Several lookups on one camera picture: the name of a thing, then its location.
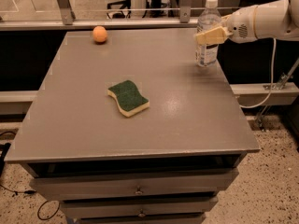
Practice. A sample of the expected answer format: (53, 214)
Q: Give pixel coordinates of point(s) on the grey drawer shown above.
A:
(139, 208)
(133, 185)

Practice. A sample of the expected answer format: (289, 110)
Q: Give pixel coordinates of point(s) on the orange ball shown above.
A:
(99, 34)

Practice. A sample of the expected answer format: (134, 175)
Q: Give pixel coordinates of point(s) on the black office chair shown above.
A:
(120, 9)

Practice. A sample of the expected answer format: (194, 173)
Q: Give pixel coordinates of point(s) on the lower grey drawer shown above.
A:
(139, 208)

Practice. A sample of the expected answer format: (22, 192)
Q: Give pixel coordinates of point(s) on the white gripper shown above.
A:
(240, 24)

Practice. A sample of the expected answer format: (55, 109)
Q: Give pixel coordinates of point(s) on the upper grey drawer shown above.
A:
(133, 185)

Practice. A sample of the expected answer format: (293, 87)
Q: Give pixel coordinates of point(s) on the grey drawer cabinet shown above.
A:
(74, 128)

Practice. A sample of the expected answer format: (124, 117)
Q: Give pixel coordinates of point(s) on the green and yellow sponge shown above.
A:
(128, 98)

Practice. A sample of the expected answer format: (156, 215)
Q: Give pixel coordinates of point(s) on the metal railing frame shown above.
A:
(68, 15)

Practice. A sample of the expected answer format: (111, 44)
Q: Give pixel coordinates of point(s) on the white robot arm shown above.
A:
(279, 20)

